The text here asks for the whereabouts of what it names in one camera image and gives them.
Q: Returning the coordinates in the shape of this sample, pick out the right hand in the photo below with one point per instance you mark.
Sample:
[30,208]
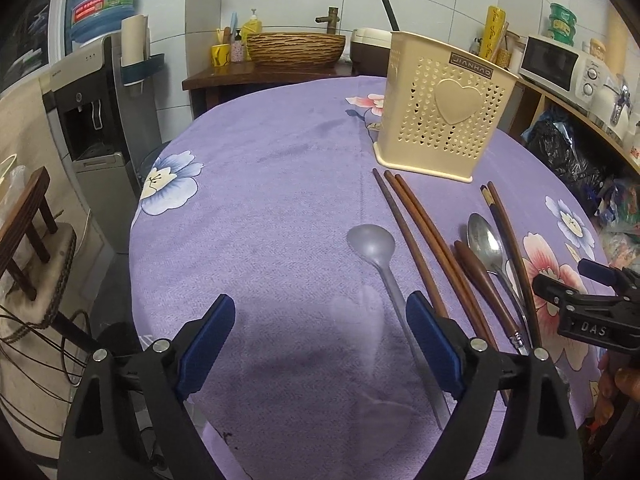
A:
[624,380]

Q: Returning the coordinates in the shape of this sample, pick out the paper cup stack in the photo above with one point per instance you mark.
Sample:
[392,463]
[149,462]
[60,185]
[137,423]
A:
[134,40]

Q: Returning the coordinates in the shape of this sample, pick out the white microwave oven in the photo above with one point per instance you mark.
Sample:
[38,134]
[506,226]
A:
[572,75]

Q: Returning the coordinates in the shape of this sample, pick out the beige perforated utensil holder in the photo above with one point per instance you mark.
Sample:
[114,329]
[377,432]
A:
[442,106]

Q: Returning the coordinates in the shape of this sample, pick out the wooden shelf unit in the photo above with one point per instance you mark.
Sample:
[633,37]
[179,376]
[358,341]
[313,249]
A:
[528,102]

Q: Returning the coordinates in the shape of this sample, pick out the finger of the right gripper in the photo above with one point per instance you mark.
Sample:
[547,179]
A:
[558,293]
[602,274]

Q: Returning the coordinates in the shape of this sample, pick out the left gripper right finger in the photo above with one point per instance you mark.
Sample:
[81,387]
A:
[538,438]

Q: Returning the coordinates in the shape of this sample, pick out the white kettle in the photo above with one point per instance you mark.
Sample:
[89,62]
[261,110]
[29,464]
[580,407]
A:
[609,105]

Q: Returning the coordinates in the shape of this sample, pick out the wooden handled spoon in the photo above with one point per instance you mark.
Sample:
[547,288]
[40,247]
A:
[479,276]

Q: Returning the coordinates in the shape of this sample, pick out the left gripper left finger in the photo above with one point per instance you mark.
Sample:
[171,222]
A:
[102,438]

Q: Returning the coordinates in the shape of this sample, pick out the dark chopstick gold band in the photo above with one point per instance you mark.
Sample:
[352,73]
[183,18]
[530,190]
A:
[505,228]

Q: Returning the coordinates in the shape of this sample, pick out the yellow soap bottle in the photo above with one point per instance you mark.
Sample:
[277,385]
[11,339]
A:
[251,27]

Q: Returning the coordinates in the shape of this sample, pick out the shiny steel spoon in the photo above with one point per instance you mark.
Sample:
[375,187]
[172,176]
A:
[488,250]

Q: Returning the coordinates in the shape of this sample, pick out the wooden chair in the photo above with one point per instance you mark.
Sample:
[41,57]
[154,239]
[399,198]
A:
[37,252]

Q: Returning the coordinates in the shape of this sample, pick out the dark wooden counter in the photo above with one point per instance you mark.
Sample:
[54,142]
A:
[218,85]

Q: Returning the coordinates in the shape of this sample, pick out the purple floral tablecloth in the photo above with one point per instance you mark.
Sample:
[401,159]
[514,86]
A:
[254,200]

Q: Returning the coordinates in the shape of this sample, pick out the yellow mug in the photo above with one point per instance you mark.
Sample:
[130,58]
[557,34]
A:
[220,55]

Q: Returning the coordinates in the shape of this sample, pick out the woven basket sink bowl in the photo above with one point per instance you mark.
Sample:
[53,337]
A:
[295,48]

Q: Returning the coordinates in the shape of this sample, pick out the yellow chopstick package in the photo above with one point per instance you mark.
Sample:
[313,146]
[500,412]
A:
[495,20]

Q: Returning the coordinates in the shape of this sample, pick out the bronze faucet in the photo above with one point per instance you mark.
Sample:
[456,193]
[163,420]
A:
[331,20]

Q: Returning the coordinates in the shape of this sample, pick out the black garbage bag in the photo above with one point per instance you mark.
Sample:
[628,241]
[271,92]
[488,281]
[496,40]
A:
[552,139]

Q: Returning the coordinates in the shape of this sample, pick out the colourful filled plastic bag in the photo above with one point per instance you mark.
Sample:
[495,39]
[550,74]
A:
[618,221]

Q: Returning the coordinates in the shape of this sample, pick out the green instant noodle cups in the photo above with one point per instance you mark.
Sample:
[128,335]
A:
[562,24]

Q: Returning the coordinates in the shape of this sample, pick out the water dispenser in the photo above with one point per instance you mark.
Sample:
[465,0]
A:
[109,129]

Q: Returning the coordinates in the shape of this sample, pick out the white rice cooker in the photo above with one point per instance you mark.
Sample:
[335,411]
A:
[369,51]

